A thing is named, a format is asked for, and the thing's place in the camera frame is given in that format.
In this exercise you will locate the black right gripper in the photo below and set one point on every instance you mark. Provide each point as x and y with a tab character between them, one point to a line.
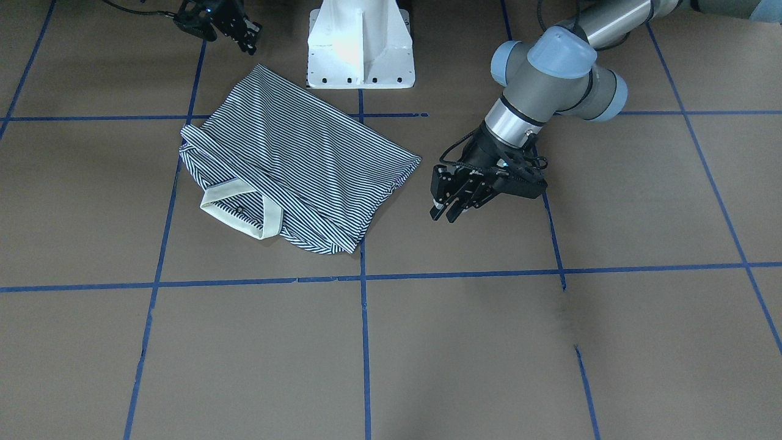
227	13

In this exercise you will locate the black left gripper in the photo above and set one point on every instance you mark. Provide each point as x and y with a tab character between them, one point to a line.
487	151

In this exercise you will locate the white mounting pedestal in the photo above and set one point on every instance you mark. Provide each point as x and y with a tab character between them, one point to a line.
361	45

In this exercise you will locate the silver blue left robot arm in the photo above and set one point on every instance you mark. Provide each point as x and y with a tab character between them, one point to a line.
557	74

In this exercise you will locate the blue white striped polo shirt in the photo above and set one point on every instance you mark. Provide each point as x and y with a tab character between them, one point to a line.
275	161

